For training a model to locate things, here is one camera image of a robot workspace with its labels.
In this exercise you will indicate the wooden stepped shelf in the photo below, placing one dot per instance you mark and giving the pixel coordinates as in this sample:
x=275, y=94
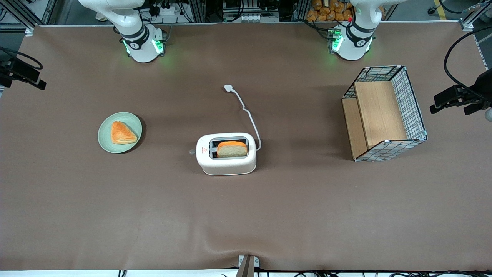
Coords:
x=378, y=113

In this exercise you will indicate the aluminium frame profile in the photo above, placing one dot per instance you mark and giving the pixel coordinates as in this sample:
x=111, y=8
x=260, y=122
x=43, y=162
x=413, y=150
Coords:
x=474, y=15
x=27, y=15

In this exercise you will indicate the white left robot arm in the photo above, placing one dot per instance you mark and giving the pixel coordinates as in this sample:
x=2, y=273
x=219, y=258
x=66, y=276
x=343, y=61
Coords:
x=353, y=44

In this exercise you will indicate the white power strip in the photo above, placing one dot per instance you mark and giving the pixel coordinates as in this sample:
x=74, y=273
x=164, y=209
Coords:
x=166, y=10

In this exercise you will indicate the pale green round plate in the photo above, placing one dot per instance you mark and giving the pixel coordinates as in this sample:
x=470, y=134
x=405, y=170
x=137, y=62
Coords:
x=105, y=138

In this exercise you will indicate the brown table mat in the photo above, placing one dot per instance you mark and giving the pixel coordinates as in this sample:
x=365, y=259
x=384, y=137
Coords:
x=246, y=215

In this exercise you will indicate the white two-slot toaster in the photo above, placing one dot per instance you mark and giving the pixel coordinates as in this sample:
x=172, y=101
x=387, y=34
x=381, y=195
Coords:
x=226, y=165

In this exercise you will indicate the bread slice with orange crust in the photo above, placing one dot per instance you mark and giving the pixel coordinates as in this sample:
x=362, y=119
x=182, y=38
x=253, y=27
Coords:
x=231, y=150

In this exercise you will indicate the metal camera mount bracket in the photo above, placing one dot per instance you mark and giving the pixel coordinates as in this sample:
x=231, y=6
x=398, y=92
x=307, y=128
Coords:
x=248, y=265

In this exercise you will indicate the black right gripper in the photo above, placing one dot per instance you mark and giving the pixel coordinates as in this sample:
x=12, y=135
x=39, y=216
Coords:
x=8, y=71

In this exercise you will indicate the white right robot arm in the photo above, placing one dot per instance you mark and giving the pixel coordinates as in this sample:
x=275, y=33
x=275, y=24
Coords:
x=140, y=42

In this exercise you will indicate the triangular orange pastry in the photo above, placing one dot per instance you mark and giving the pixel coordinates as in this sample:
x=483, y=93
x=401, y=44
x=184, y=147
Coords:
x=122, y=134

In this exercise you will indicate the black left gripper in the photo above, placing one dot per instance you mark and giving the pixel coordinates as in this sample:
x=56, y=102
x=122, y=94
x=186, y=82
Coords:
x=482, y=85

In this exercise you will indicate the bag of bread rolls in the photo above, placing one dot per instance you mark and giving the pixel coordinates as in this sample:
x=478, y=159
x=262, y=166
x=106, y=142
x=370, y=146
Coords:
x=326, y=10

